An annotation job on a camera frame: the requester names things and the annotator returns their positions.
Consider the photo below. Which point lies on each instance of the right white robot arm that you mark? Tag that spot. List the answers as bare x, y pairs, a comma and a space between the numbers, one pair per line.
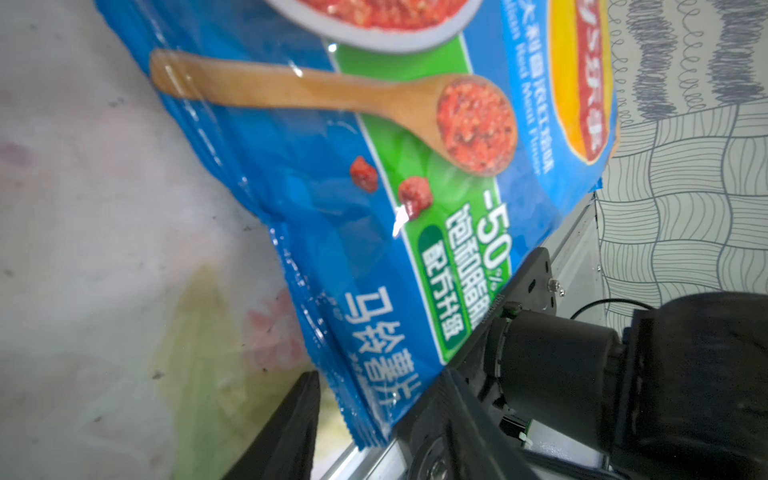
679, 394

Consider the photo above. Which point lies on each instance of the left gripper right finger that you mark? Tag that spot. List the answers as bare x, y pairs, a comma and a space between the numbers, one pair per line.
475, 446

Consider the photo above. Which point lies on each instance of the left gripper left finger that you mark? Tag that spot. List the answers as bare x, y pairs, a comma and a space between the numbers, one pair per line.
285, 447

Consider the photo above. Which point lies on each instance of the blue Lay's chip bag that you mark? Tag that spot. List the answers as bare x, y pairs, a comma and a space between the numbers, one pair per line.
406, 156

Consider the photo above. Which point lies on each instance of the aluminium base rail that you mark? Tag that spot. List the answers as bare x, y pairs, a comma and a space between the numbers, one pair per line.
575, 264

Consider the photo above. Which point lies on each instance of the floral pink table mat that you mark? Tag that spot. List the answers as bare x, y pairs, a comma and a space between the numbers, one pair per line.
146, 328

